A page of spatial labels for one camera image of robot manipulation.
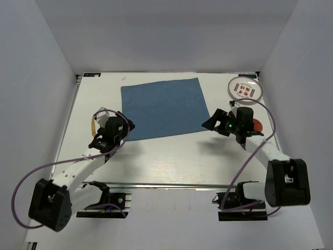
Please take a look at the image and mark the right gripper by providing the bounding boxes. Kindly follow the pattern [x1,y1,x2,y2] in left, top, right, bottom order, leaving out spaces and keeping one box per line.
[202,108,241,136]

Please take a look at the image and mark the gold knife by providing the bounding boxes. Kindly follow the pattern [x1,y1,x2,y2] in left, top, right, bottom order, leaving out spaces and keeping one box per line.
[91,118,96,137]

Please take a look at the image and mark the white plate red characters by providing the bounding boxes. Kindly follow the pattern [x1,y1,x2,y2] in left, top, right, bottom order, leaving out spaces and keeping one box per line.
[227,76,263,102]

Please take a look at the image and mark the pink plastic cup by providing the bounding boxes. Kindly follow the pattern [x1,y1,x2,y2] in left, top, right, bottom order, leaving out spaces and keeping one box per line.
[253,119,263,132]

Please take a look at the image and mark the blue cloth placemat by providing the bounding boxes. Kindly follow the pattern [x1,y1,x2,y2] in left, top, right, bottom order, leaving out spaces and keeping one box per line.
[121,78,210,141]

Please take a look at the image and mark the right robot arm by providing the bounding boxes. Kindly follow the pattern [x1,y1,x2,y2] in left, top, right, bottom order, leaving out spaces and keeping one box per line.
[202,107,311,209]

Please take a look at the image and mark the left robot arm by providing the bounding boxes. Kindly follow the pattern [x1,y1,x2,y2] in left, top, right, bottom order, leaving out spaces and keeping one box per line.
[28,109,135,232]

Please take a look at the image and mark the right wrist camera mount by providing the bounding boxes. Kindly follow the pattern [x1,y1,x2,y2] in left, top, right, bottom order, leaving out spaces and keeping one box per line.
[228,101,240,117]

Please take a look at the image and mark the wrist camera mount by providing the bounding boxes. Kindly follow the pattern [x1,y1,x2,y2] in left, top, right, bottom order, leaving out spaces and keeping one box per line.
[92,107,112,128]
[228,101,240,117]

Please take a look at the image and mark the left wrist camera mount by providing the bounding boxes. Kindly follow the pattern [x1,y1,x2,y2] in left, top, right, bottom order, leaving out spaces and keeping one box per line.
[92,107,112,128]

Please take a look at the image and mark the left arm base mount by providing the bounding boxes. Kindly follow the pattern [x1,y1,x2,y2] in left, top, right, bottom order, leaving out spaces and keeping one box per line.
[76,188,132,219]

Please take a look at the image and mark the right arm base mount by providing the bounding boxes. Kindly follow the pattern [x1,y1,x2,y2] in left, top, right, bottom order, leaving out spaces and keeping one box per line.
[212,192,268,222]

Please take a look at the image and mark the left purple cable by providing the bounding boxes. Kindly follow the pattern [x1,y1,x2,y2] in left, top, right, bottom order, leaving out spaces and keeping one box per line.
[11,109,131,230]

